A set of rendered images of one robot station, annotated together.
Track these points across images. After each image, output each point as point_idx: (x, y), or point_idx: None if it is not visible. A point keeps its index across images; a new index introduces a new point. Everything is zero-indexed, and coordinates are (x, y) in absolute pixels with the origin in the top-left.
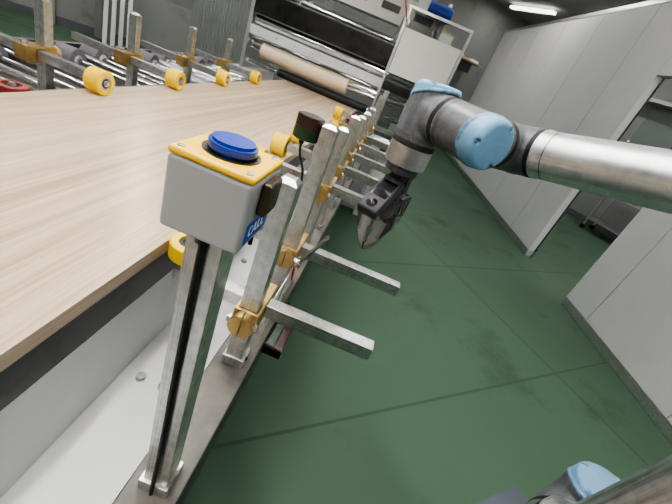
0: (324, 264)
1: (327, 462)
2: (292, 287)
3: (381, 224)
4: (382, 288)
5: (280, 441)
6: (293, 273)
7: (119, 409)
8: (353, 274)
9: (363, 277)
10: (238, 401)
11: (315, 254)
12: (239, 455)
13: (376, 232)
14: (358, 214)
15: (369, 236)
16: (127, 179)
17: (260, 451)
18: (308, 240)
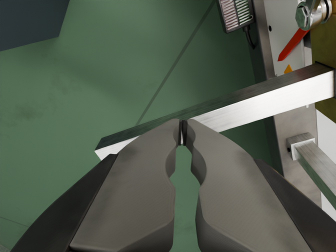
0: (251, 87)
1: (142, 59)
2: (266, 68)
3: (113, 228)
4: (124, 132)
5: (178, 44)
6: (289, 44)
7: None
8: (185, 113)
9: (164, 121)
10: (226, 44)
11: (287, 82)
12: (195, 10)
13: (136, 171)
14: (315, 210)
15: (168, 144)
16: None
17: (185, 26)
18: (308, 162)
